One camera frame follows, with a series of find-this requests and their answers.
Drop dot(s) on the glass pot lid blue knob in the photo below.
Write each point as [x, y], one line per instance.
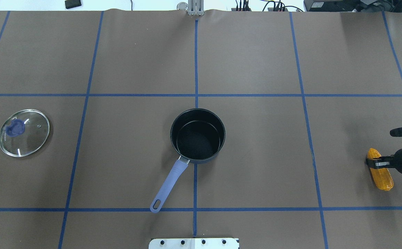
[24, 133]

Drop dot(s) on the dark blue saucepan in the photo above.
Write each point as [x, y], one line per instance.
[197, 135]

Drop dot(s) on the aluminium frame post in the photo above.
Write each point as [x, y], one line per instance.
[196, 8]

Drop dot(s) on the yellow corn cob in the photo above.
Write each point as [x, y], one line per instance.
[381, 177]

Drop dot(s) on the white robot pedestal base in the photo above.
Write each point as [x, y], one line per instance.
[194, 243]

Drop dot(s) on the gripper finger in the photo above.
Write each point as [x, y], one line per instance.
[380, 162]

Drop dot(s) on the black small box device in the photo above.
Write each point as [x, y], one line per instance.
[69, 4]

